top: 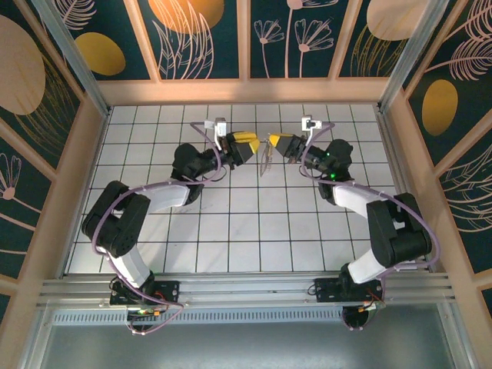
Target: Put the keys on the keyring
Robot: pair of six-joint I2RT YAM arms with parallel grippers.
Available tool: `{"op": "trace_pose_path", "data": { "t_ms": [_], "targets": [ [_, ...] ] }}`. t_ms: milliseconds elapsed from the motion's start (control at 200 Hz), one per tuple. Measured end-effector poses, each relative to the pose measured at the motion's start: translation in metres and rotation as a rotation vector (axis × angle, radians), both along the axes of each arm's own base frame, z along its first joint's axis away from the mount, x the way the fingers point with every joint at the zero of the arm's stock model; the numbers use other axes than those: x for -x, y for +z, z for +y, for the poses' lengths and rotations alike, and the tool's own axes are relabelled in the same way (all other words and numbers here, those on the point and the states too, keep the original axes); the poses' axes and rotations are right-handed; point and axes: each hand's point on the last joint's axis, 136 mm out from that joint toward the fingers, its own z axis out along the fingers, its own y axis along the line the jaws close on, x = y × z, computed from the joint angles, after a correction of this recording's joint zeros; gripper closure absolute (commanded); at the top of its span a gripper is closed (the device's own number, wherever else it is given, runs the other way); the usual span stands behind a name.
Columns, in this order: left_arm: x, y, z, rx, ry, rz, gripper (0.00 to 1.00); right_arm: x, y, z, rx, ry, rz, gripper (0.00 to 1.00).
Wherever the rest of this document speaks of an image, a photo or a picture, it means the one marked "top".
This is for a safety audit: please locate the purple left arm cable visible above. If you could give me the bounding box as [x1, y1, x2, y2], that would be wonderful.
[91, 121, 228, 336]

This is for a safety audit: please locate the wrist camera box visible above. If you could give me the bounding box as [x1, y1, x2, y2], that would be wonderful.
[300, 115, 322, 134]
[212, 117, 231, 151]

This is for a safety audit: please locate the slotted grey cable duct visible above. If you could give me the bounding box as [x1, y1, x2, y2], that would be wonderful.
[48, 310, 349, 327]

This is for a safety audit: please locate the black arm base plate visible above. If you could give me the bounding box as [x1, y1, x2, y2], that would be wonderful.
[314, 277, 385, 304]
[109, 279, 181, 308]

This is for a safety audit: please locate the aluminium side rail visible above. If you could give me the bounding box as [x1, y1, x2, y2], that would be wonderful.
[374, 104, 431, 272]

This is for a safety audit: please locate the grey metal sheet tray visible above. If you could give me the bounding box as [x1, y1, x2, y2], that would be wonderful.
[22, 303, 477, 369]

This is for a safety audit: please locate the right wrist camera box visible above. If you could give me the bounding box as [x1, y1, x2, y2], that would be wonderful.
[300, 115, 322, 134]

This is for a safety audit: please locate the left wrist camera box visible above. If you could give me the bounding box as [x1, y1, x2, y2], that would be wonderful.
[212, 117, 231, 151]

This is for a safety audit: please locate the single flower wall panel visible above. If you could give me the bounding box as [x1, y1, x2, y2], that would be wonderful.
[0, 134, 53, 280]

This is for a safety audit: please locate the large cream disc wall panel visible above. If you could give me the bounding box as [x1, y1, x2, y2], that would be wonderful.
[0, 3, 82, 170]

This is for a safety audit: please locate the flower drawing wall panel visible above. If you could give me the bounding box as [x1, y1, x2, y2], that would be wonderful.
[249, 0, 354, 79]

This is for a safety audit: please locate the silver keyring bunch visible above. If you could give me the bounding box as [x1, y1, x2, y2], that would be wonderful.
[257, 137, 275, 178]

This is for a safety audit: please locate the long aluminium base rail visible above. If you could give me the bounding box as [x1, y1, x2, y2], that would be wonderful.
[36, 271, 457, 311]

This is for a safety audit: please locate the aluminium frame post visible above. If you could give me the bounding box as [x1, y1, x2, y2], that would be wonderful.
[30, 0, 113, 118]
[378, 0, 453, 115]

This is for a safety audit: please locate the yellow oval feather wall panel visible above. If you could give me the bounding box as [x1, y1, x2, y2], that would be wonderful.
[407, 0, 492, 166]

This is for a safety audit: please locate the leaf line wall panel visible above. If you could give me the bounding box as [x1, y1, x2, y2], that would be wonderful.
[437, 144, 492, 274]

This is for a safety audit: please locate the orange circle leaf wall panel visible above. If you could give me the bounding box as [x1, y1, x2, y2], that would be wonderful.
[136, 0, 240, 81]

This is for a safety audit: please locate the cream circle wall panel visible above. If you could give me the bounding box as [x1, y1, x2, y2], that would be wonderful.
[337, 0, 431, 78]

